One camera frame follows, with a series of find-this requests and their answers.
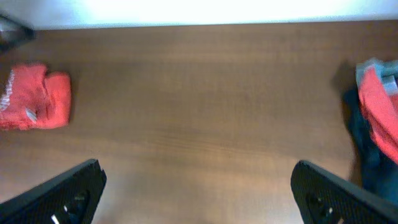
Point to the navy blue garment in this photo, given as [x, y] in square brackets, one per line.
[378, 172]

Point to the orange red t-shirt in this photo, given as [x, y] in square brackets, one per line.
[36, 99]

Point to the red printed t-shirt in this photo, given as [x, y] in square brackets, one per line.
[380, 109]

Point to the grey garment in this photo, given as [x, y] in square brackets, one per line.
[385, 71]

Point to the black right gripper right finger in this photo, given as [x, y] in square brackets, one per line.
[323, 197]

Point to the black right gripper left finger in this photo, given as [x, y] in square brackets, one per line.
[70, 197]

